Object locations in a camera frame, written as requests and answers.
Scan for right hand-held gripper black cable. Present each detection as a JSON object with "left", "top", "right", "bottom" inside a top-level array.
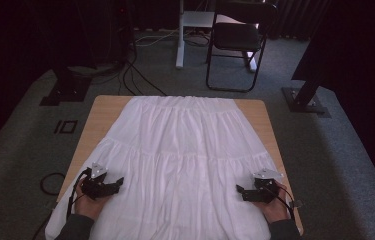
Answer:
[{"left": 264, "top": 184, "right": 298, "bottom": 223}]

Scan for black folding chair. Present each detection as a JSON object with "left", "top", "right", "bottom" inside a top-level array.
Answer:
[{"left": 205, "top": 0, "right": 278, "bottom": 94}]

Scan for hand-held gripper black cable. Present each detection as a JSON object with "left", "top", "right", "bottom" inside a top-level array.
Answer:
[
  {"left": 65, "top": 167, "right": 92, "bottom": 221},
  {"left": 264, "top": 184, "right": 298, "bottom": 223}
]

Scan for person's right hand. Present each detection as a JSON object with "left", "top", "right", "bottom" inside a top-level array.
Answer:
[{"left": 254, "top": 181, "right": 291, "bottom": 225}]

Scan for white tiered skirt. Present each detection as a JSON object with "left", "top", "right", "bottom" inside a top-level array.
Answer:
[{"left": 44, "top": 95, "right": 295, "bottom": 240}]

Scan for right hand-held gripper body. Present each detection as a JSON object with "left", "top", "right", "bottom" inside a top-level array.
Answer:
[{"left": 245, "top": 168, "right": 284, "bottom": 205}]

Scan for bundle of black floor cables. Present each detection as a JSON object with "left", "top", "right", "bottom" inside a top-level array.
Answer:
[{"left": 117, "top": 49, "right": 169, "bottom": 98}]

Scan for thin black floor cable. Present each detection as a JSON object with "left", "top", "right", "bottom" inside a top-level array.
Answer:
[{"left": 30, "top": 213, "right": 53, "bottom": 240}]

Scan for left hand-held gripper black cable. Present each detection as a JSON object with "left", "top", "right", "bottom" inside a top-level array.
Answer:
[{"left": 65, "top": 167, "right": 92, "bottom": 221}]

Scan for black stand base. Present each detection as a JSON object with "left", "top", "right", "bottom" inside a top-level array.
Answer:
[
  {"left": 281, "top": 78, "right": 332, "bottom": 119},
  {"left": 39, "top": 64, "right": 93, "bottom": 107}
]

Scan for white floor cables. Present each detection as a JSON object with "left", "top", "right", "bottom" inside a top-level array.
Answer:
[{"left": 134, "top": 29, "right": 180, "bottom": 48}]

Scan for white desk frame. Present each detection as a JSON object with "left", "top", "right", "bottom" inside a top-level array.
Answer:
[{"left": 174, "top": 0, "right": 259, "bottom": 73}]

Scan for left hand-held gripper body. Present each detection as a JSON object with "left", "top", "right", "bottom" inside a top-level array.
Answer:
[{"left": 81, "top": 162, "right": 117, "bottom": 201}]

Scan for person's left hand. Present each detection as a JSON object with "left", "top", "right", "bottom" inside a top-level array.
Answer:
[{"left": 74, "top": 179, "right": 110, "bottom": 223}]

